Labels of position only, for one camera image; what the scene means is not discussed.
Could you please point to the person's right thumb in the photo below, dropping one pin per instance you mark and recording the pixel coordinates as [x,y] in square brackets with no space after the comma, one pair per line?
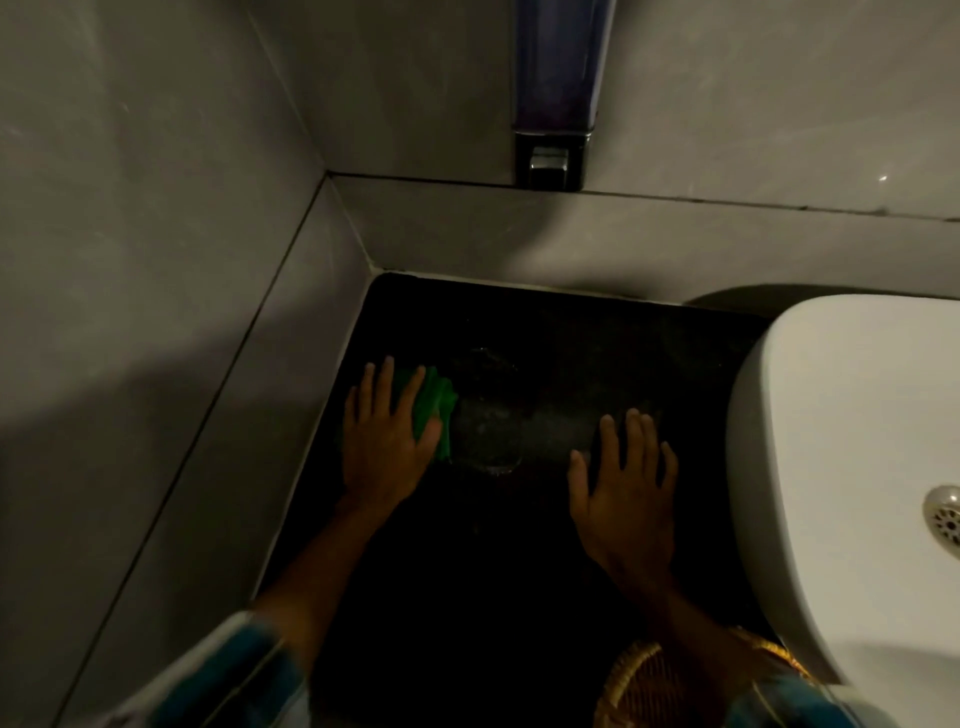
[580,480]

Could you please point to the person's left little finger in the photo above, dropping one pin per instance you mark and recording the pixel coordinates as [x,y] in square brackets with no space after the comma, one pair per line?
[352,409]

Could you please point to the metal sink drain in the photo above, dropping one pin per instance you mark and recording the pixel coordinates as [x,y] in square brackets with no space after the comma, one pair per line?
[945,521]

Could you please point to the green cleaning cloth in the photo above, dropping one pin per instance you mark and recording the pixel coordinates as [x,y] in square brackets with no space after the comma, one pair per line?
[437,401]

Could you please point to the woven wicker basket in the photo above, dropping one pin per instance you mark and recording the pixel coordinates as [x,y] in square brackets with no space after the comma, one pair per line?
[637,690]

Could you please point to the striped left shirt sleeve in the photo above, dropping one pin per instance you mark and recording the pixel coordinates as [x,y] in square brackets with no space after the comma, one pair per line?
[225,682]

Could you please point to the person's right forearm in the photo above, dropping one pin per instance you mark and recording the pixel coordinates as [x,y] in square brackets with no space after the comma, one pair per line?
[679,637]

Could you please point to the person's left forearm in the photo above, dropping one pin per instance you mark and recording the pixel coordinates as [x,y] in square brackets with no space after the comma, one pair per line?
[319,570]

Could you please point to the white ceramic sink basin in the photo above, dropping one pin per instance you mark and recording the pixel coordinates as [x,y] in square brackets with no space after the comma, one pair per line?
[832,465]

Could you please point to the person's left thumb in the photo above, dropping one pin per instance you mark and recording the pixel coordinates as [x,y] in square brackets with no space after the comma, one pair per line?
[429,441]

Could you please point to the striped shirt sleeve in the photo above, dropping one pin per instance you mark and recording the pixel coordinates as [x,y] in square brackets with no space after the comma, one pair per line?
[225,682]
[802,701]

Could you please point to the person's left middle finger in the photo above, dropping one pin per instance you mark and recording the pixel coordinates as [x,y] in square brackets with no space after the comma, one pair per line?
[388,386]

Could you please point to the wall-mounted soap dispenser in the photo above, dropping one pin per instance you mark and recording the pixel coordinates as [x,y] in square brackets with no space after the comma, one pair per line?
[559,82]

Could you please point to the person's right little finger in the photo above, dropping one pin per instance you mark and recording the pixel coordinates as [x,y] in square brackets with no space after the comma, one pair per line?
[668,466]

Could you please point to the person's right middle finger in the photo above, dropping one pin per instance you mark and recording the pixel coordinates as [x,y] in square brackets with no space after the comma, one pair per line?
[634,442]

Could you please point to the person's right hand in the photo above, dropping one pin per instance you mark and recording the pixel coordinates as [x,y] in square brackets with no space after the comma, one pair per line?
[626,502]

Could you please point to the person's left hand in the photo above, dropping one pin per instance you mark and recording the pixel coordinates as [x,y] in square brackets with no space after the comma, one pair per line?
[382,457]

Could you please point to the striped right shirt sleeve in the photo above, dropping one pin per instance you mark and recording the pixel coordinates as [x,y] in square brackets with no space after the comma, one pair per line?
[802,701]

